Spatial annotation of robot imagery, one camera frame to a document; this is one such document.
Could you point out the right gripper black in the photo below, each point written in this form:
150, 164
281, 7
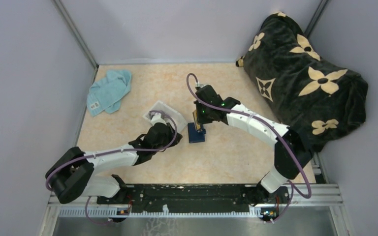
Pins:
202, 120

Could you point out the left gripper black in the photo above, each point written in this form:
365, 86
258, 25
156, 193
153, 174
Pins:
172, 133

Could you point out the gold credit card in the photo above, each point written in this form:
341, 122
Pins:
197, 125

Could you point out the white plastic card tray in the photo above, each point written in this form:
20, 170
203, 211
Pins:
171, 115

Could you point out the navy blue card holder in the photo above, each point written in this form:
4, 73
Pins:
196, 135

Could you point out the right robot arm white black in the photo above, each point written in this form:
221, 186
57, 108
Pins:
292, 151

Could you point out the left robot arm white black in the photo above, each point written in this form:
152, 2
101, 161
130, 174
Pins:
76, 173

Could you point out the light blue towel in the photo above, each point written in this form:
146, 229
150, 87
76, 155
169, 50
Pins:
105, 95

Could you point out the black floral blanket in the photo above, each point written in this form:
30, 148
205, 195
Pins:
321, 100

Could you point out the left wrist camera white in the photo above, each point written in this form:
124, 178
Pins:
156, 118

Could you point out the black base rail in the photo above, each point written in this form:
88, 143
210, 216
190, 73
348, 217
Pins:
204, 198

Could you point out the aluminium frame rail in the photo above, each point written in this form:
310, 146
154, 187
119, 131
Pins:
322, 195

